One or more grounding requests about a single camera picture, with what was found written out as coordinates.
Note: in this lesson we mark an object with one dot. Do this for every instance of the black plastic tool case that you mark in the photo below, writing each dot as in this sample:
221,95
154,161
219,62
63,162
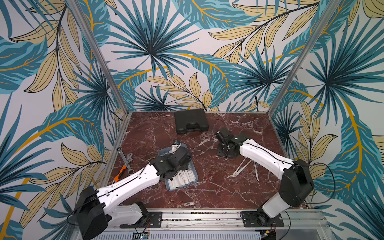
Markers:
191,121

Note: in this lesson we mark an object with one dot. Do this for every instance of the blue plastic storage tray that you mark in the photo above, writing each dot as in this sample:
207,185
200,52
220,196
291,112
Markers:
190,167

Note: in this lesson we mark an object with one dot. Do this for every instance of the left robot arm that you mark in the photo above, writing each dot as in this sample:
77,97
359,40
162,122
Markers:
94,209

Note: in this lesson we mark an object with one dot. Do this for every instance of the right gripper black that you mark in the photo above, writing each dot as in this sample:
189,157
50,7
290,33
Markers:
223,137

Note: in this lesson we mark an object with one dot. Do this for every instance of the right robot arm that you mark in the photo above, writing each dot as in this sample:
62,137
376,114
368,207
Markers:
296,182

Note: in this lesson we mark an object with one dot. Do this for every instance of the green circuit board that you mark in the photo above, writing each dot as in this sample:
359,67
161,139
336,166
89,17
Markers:
140,236

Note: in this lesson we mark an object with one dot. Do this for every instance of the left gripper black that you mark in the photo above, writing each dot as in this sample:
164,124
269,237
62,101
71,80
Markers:
186,166

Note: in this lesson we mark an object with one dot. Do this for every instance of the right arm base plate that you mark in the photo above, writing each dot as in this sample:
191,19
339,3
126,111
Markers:
254,219

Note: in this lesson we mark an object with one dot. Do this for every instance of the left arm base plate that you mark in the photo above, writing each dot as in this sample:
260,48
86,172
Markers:
152,220

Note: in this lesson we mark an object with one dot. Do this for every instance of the aluminium front rail frame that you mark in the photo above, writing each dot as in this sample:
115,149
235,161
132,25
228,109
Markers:
226,224

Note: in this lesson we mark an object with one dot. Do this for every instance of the white straw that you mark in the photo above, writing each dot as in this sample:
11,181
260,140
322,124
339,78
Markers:
256,171
189,177
243,162
174,184
181,179
239,170

